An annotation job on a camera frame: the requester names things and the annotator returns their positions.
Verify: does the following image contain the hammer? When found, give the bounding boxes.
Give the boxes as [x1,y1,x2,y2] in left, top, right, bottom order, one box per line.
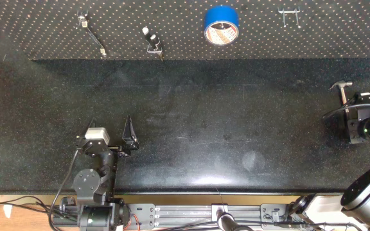
[329,80,355,114]

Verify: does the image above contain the mounting rail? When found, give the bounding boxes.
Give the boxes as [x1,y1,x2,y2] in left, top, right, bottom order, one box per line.
[51,196,304,231]

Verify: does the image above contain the wrench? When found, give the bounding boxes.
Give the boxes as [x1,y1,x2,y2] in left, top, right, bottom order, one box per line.
[78,13,108,58]

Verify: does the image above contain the black pegboard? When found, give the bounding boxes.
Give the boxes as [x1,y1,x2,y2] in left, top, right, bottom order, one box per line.
[0,0,370,60]

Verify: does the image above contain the black and white pliers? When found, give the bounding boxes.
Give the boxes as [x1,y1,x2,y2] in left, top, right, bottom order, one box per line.
[141,26,165,62]

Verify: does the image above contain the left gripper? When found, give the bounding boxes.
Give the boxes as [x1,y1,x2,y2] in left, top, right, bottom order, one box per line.
[75,115,140,158]

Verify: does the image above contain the roll of blue tape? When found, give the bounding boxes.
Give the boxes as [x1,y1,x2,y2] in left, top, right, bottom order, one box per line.
[204,5,240,47]

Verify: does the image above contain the thin black wire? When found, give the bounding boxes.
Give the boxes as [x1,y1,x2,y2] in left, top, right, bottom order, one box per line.
[0,194,56,216]

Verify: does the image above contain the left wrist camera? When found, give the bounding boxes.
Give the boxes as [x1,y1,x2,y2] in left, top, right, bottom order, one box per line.
[84,126,111,145]

